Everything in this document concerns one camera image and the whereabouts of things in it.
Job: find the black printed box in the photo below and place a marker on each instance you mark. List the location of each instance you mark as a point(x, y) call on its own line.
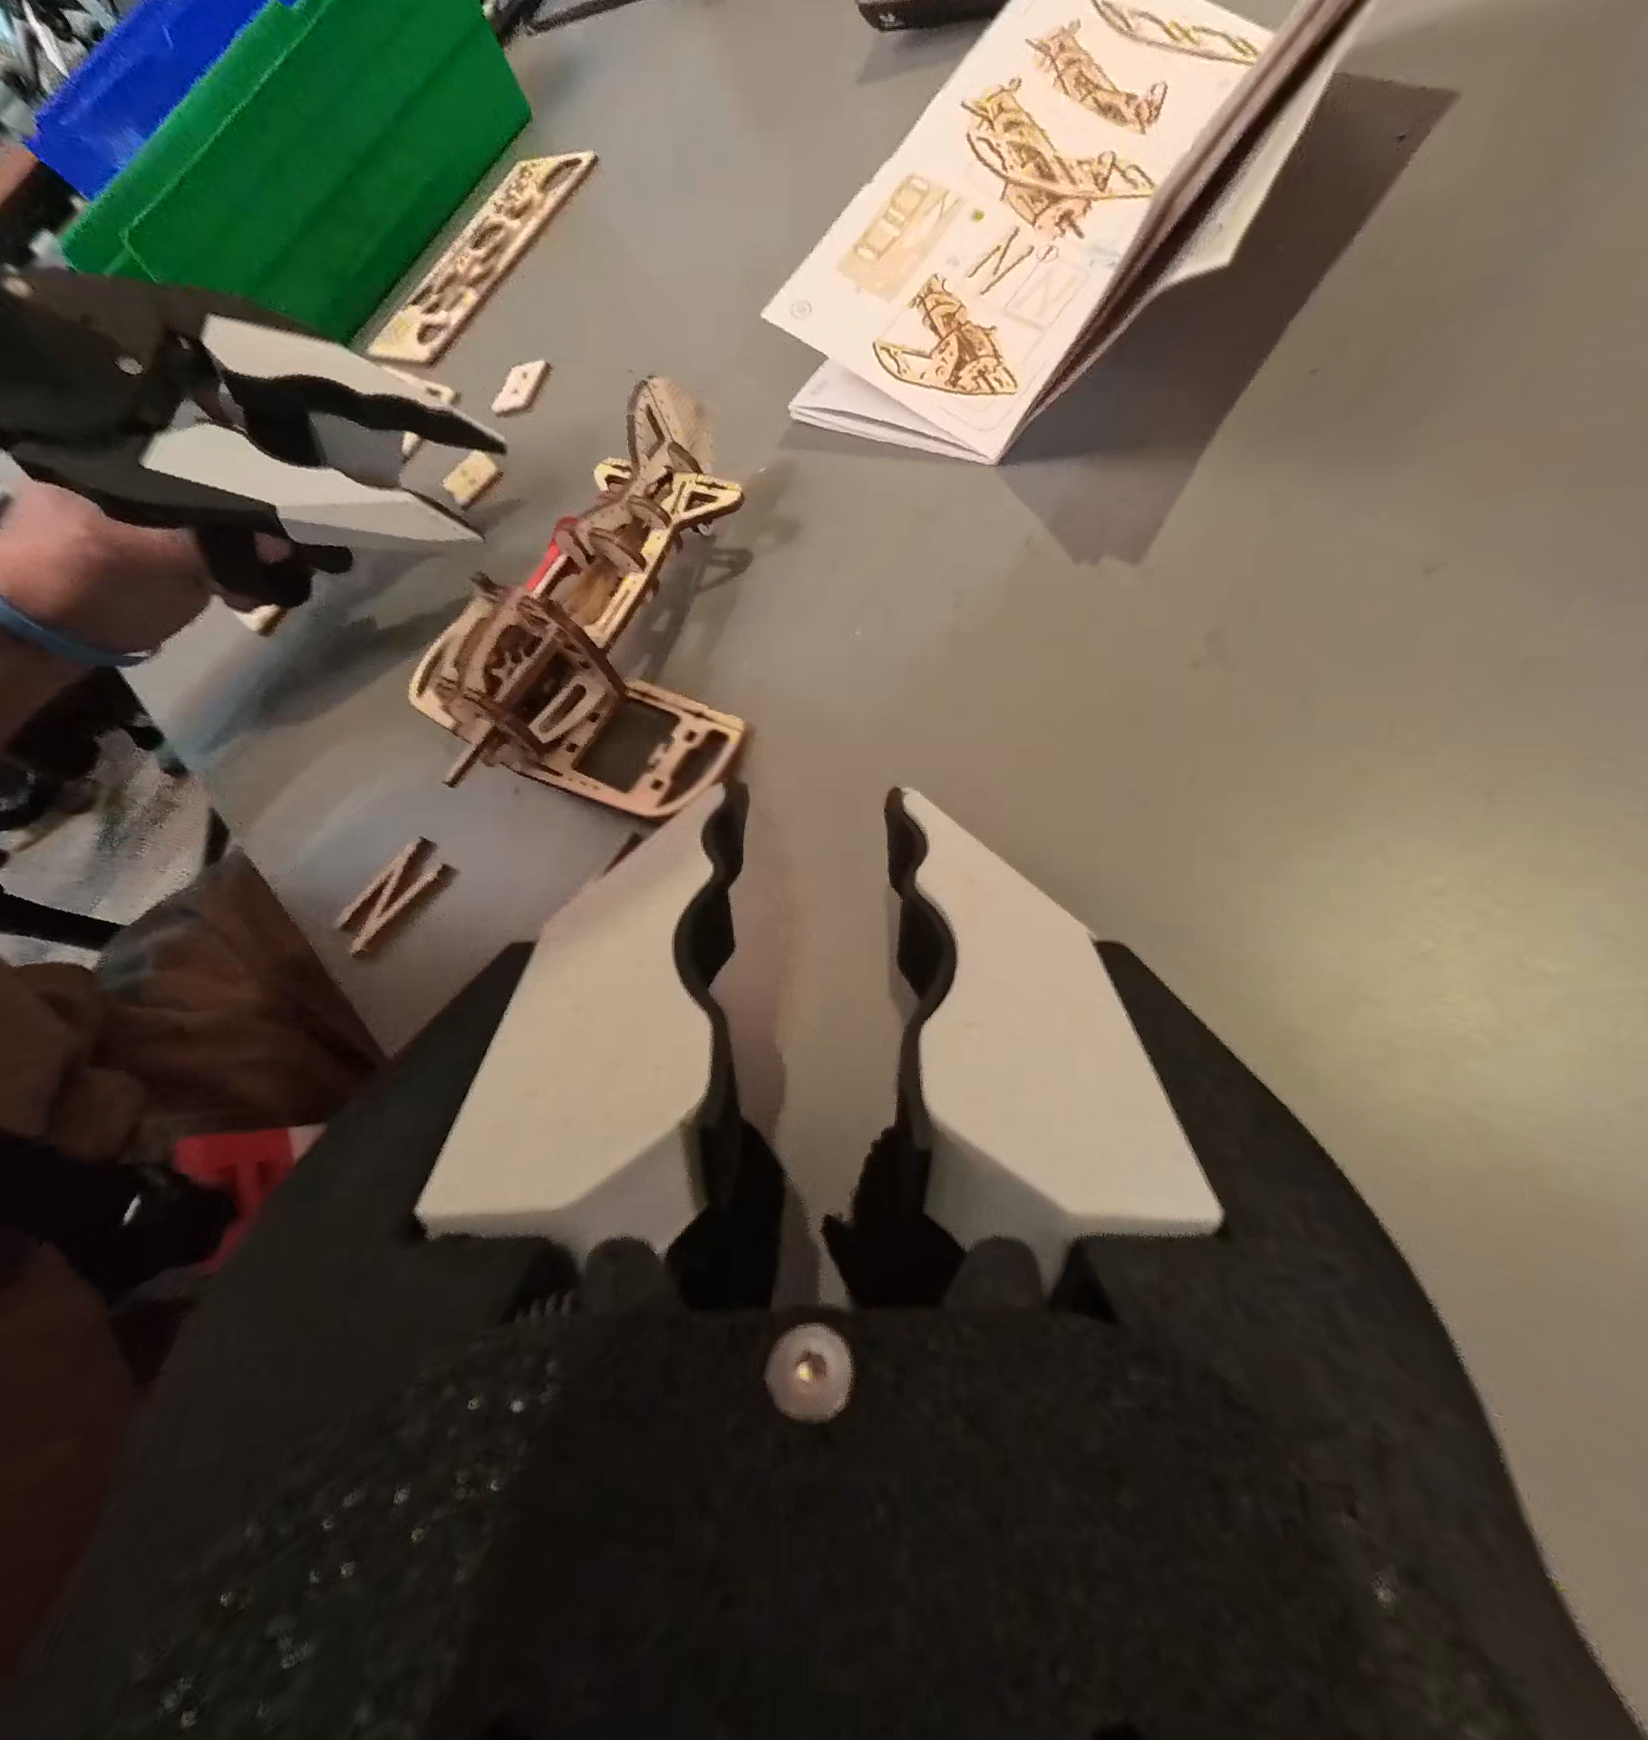
point(925, 9)

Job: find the blue plastic bin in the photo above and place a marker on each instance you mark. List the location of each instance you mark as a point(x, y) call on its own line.
point(131, 80)

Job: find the person's brown clothing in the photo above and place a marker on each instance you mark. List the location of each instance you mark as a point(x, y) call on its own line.
point(35, 1359)

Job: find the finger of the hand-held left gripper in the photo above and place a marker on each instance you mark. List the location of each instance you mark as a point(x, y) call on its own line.
point(321, 376)
point(321, 491)

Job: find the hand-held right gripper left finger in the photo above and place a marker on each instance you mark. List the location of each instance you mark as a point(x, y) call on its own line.
point(580, 1061)

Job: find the person's left hand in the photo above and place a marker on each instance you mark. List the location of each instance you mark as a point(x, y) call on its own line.
point(84, 564)

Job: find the wooden parts sheet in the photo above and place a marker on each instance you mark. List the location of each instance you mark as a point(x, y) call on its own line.
point(497, 252)

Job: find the blue wristband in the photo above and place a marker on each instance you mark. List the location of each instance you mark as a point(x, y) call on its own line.
point(22, 617)

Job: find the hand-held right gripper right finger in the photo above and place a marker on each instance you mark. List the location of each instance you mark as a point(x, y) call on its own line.
point(1042, 1061)

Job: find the small square wooden piece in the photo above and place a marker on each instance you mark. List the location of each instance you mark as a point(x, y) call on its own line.
point(518, 387)
point(471, 478)

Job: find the wooden model airplane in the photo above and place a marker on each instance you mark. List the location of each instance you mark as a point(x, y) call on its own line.
point(552, 653)

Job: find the green plastic bin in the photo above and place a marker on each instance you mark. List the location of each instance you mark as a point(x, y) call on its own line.
point(306, 162)

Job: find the zigzag wooden strut piece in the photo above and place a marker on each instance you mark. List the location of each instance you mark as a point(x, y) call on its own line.
point(392, 897)

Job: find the red stool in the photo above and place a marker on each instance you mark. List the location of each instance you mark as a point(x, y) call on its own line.
point(233, 1169)

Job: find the instruction booklet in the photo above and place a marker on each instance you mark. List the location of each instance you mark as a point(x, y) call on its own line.
point(962, 232)

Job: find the grey desk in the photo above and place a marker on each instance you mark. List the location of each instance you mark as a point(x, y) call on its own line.
point(1314, 678)

